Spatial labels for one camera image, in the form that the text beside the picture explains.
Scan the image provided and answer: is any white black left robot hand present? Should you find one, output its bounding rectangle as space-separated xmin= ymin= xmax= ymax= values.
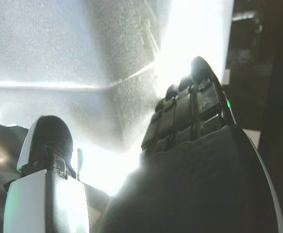
xmin=3 ymin=56 xmax=283 ymax=233

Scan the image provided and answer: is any white styrofoam lid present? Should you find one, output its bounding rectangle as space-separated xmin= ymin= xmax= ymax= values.
xmin=0 ymin=36 xmax=231 ymax=198

